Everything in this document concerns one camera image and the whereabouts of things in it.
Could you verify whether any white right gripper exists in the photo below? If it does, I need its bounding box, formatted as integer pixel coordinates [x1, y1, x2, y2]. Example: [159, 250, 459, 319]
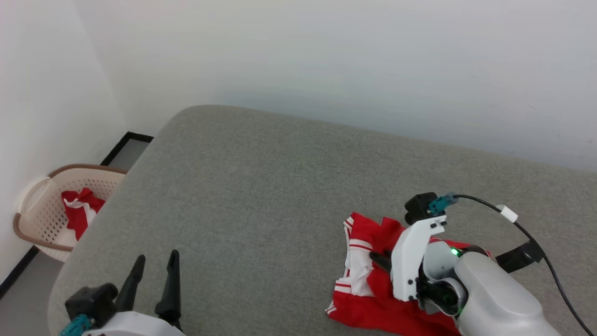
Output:
[369, 214, 468, 318]

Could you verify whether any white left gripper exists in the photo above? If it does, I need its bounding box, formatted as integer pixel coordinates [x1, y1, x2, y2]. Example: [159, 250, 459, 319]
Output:
[84, 249, 186, 336]

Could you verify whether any red and white garment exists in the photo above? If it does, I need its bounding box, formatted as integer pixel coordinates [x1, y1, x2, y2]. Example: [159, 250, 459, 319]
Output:
[326, 212, 491, 336]

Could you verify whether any red white garment in basket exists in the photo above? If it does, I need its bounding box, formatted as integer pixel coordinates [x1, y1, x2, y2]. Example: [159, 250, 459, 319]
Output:
[61, 188, 106, 241]

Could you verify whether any beige plastic laundry basket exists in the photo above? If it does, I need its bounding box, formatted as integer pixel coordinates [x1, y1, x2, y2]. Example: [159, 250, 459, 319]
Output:
[13, 163, 127, 263]

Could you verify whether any white cable label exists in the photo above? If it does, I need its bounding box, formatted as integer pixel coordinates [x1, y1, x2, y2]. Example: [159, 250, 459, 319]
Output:
[495, 204, 519, 223]

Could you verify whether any black cable strap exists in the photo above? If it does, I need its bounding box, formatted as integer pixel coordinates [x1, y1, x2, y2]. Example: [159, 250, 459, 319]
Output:
[495, 239, 545, 274]

